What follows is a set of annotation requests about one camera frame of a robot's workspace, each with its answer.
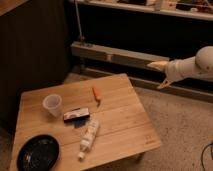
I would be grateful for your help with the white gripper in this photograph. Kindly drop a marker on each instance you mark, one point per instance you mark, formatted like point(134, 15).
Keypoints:
point(176, 70)

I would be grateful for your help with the white plastic bottle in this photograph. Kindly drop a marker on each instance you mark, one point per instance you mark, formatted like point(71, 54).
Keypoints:
point(88, 138)

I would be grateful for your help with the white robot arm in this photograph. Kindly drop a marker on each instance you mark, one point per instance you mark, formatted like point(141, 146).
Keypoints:
point(199, 66)

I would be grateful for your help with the orange carrot toy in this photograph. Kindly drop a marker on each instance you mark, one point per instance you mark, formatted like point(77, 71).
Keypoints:
point(96, 93)

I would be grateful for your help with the upper shelf board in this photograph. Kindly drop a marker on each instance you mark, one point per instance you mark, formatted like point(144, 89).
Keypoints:
point(154, 9)

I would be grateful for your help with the wooden low table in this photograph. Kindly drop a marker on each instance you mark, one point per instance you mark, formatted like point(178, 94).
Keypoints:
point(125, 127)

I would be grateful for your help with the metal vertical pole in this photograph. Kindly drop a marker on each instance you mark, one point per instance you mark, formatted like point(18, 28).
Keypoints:
point(81, 37)

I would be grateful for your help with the small dark box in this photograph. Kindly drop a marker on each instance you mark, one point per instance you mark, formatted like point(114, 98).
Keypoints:
point(76, 114)

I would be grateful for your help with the translucent plastic cup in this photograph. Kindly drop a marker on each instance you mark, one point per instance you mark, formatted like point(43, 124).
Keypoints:
point(53, 104)

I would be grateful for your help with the black round plate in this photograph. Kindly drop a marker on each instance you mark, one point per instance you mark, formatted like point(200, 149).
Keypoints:
point(39, 153)

